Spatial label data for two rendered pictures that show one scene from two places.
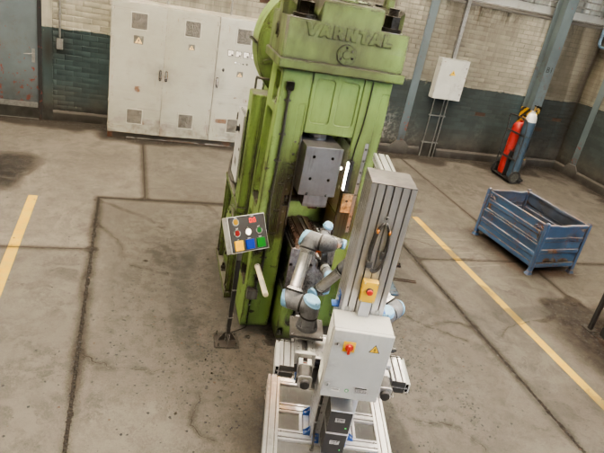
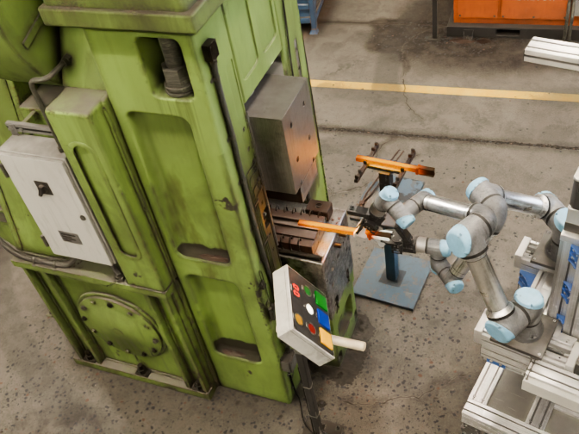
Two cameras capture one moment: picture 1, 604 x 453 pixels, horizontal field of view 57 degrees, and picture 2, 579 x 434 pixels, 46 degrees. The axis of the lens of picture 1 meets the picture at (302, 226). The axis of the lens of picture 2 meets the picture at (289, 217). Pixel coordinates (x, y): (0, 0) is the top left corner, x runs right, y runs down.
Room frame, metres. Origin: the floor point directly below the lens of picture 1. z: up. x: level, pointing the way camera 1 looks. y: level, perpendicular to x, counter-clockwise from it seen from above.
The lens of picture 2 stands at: (2.56, 1.62, 3.32)
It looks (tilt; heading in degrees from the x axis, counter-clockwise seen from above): 44 degrees down; 316
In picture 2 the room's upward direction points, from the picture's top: 12 degrees counter-clockwise
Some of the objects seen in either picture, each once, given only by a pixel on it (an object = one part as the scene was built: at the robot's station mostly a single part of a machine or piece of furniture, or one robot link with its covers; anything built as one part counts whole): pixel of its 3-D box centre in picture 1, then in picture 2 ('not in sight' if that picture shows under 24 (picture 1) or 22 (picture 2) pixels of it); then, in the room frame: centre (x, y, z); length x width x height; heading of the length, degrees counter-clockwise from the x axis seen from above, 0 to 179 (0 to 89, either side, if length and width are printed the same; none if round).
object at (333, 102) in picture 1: (326, 99); (203, 21); (4.51, 0.00, 2.06); 0.44 x 0.41 x 0.47; 17
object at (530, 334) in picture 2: (307, 320); (526, 321); (3.14, -0.16, 0.87); 0.15 x 0.15 x 0.10
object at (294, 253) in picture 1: (301, 256); (289, 256); (4.38, -0.05, 0.69); 0.56 x 0.38 x 0.45; 17
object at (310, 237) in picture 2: (301, 229); (278, 228); (4.35, 0.00, 0.96); 0.42 x 0.20 x 0.09; 17
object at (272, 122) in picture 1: (269, 199); (219, 238); (4.41, 0.32, 1.15); 0.44 x 0.26 x 2.30; 17
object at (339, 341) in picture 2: (261, 279); (321, 337); (3.96, 0.24, 0.62); 0.44 x 0.05 x 0.05; 17
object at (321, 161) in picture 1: (319, 164); (260, 126); (4.36, -0.04, 1.56); 0.42 x 0.39 x 0.40; 17
